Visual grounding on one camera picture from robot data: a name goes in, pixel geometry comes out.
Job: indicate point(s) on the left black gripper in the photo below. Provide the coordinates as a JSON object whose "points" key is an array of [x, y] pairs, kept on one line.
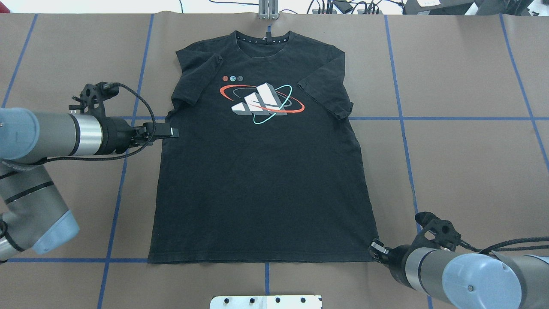
{"points": [[115, 134]]}

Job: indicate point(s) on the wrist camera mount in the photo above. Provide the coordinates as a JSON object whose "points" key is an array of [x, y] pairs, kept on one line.
{"points": [[92, 98], [436, 233]]}

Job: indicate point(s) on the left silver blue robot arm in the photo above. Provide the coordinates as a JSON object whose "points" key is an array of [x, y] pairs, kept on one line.
{"points": [[37, 217]]}

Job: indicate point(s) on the black printed t-shirt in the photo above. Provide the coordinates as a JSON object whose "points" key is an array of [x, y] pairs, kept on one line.
{"points": [[267, 167]]}

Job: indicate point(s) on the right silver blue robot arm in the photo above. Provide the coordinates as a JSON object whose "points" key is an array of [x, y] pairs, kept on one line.
{"points": [[469, 281]]}

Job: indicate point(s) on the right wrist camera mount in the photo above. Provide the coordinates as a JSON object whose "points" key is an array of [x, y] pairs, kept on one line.
{"points": [[436, 233]]}

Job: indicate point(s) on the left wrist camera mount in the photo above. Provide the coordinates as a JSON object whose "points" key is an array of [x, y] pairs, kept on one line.
{"points": [[92, 98]]}

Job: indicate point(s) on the aluminium frame post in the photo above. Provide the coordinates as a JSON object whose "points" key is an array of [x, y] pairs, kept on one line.
{"points": [[268, 10]]}

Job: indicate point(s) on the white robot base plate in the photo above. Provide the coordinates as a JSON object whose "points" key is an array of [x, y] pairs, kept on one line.
{"points": [[267, 302]]}

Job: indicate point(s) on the brown paper table cover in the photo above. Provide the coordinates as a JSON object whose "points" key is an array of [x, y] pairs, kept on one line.
{"points": [[451, 113]]}

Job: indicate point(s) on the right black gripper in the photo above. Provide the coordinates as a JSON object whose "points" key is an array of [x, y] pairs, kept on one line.
{"points": [[397, 256]]}

